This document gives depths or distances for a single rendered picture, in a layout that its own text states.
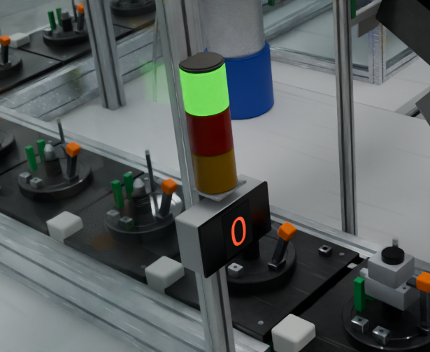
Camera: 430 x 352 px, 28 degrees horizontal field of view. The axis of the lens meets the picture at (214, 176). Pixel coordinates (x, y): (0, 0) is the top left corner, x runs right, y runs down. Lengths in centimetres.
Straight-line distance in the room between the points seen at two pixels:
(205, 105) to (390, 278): 37
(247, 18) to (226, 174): 102
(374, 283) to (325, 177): 64
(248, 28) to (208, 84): 106
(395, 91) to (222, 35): 45
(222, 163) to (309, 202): 75
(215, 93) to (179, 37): 7
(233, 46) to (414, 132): 44
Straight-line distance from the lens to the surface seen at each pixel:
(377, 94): 215
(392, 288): 118
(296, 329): 122
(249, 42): 201
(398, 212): 169
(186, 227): 100
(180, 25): 95
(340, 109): 138
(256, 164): 187
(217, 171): 99
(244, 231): 105
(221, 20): 198
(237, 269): 131
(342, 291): 131
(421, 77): 223
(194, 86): 94
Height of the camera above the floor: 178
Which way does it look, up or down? 30 degrees down
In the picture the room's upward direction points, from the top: 7 degrees counter-clockwise
